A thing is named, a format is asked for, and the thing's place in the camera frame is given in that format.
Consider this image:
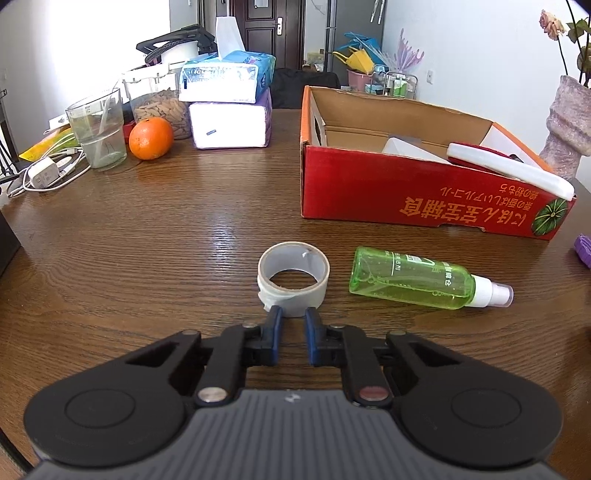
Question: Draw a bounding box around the pink bin with bags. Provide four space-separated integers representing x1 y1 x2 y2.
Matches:
332 31 384 93

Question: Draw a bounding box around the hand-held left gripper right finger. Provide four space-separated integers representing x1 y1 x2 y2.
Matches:
305 307 467 409

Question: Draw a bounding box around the white charging cable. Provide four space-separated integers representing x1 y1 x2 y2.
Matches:
7 134 90 197

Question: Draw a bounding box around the clear packet of cotton pads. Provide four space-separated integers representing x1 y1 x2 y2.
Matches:
381 136 452 163

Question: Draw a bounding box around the red and white lint brush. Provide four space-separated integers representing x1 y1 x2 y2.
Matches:
447 142 575 200

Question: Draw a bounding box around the white charger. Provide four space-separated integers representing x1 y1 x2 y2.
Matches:
28 157 63 190

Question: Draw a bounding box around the white tape roll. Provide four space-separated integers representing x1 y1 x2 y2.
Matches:
257 241 331 319

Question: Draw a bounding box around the yellow packet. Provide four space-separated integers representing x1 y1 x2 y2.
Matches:
18 129 75 162

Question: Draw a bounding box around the metal wire rack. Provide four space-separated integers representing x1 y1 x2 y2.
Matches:
365 71 419 100

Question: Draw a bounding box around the purple tissue pack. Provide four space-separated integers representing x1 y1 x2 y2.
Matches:
189 88 273 149

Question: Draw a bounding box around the black paper bag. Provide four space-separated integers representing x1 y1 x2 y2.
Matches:
0 212 21 278

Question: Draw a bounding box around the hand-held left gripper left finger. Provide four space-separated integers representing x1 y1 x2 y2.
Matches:
124 305 284 408

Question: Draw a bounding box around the green spray bottle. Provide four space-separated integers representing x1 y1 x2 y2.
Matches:
349 246 514 311

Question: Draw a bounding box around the purple bottle cap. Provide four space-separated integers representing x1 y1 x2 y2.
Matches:
574 234 591 268

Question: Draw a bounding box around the orange fruit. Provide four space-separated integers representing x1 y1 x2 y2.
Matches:
129 117 174 160

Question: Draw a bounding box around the black folding chair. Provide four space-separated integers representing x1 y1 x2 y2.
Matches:
270 68 340 109

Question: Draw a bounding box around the clear drinking glass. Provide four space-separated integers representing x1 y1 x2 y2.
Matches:
65 88 127 169

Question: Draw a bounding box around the blue tissue pack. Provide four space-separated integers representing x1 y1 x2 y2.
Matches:
178 16 276 103

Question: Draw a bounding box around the clear food storage container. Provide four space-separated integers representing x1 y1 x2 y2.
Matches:
121 68 192 140

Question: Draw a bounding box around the dark brown door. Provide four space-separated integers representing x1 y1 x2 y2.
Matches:
229 0 308 70

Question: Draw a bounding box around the grey refrigerator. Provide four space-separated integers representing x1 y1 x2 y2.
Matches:
330 0 386 75

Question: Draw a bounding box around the purple feather decoration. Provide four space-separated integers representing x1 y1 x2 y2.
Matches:
394 28 424 72

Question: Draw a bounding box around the pink textured vase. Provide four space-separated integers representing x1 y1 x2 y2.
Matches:
538 74 591 182

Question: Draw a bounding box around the red cardboard box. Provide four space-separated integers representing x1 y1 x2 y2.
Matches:
300 85 578 241

